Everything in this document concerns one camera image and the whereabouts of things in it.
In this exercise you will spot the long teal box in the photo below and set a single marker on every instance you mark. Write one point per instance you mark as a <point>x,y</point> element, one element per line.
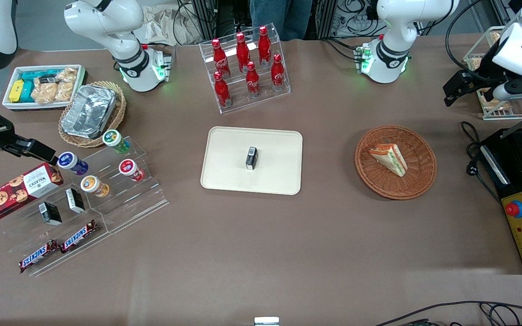
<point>34,74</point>

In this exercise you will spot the Snickers chocolate bar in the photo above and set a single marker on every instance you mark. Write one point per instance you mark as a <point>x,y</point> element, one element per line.
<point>38,256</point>
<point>79,236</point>

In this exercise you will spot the aluminium foil tray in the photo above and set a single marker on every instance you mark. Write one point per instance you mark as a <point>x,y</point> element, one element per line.
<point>89,111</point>

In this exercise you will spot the red Walkers cookie box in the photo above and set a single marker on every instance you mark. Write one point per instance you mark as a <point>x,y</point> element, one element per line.
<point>16,192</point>

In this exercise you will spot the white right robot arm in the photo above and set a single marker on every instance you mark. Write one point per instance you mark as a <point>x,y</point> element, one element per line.
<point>102,27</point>

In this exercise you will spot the white plastic bin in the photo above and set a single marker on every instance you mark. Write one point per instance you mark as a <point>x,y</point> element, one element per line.
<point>12,105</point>

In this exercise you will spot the green lid snack cup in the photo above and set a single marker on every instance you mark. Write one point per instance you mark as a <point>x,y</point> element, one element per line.
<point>115,140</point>

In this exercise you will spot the orange snack cup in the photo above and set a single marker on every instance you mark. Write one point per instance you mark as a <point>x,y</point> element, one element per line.
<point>93,185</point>

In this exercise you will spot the person in blue jeans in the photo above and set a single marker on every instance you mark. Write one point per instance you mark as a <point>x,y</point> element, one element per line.
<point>279,18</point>

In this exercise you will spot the cream rectangular tray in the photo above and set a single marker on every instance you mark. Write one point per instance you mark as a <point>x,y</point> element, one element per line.
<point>229,154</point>

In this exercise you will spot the triangular toy sandwich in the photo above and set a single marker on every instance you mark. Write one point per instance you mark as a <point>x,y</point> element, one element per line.
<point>390,158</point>

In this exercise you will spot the yellow small box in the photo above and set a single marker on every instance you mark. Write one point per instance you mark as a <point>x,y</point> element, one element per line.
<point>16,90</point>

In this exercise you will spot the round brown wicker basket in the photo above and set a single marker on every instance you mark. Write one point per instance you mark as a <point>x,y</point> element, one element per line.
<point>419,176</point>

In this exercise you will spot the red cola bottle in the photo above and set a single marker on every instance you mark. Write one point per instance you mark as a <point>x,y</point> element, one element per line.
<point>278,74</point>
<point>253,81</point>
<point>264,47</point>
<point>222,93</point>
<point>243,54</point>
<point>220,61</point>

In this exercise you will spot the clear acrylic stepped stand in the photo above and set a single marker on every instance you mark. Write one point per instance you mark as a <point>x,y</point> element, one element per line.
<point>138,203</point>
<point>25,235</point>

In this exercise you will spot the black aluminium frame post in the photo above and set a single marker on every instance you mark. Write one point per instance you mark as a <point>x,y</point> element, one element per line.
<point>326,18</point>

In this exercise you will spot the oval tan wicker basket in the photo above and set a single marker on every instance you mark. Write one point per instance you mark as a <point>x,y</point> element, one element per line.
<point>118,113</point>

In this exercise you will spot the red lid snack cup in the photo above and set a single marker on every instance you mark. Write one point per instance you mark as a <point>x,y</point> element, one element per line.
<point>129,170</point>

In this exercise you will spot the small black carton box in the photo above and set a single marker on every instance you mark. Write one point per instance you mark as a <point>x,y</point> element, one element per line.
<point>50,213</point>
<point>75,200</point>
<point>252,158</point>

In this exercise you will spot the clear acrylic bottle rack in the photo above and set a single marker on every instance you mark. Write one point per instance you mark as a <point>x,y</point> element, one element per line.
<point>238,103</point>

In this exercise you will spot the beige crumpled paper bag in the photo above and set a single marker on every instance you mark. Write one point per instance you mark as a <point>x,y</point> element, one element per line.
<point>166,25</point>

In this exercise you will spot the bagged fried snack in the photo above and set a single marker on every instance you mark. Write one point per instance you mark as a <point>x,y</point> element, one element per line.
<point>476,63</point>
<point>496,106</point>
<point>495,37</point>

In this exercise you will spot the small white device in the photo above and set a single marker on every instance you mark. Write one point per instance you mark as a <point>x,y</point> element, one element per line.
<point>266,321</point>

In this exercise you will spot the blue lid snack cup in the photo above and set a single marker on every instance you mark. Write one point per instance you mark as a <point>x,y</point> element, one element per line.
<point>71,163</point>

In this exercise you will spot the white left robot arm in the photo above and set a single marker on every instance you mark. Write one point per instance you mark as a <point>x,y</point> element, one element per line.
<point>392,27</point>

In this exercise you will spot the short teal box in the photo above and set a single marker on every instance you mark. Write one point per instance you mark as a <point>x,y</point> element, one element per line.
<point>27,93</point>

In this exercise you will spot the clear bag of crackers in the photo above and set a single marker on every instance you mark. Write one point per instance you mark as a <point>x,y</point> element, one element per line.
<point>66,86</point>
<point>44,93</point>

